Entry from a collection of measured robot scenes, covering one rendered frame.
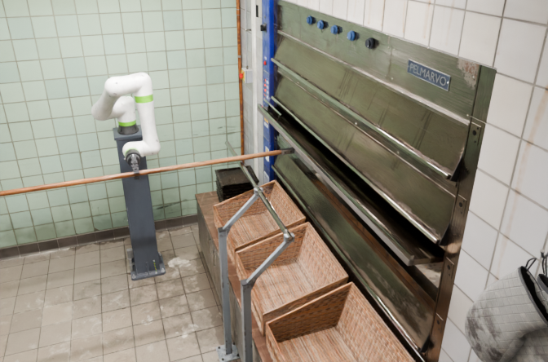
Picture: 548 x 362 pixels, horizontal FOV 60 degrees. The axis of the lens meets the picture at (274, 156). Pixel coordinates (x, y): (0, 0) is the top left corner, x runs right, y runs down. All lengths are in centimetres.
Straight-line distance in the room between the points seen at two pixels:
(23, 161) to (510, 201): 355
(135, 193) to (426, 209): 232
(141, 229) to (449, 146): 263
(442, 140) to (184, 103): 271
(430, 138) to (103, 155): 297
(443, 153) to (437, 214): 24
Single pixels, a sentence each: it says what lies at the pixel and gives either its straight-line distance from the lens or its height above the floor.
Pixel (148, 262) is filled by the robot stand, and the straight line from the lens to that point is 396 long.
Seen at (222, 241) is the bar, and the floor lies 88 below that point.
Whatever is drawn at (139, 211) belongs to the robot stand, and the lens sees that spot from 370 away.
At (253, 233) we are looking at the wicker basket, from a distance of 332.
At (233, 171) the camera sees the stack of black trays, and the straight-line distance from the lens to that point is 368.
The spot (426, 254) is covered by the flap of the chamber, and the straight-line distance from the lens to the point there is 185.
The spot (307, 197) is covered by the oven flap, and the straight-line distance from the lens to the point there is 295.
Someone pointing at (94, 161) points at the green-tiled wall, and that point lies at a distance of 418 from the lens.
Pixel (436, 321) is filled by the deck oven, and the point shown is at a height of 111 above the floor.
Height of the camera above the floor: 244
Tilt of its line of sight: 25 degrees down
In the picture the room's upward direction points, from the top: straight up
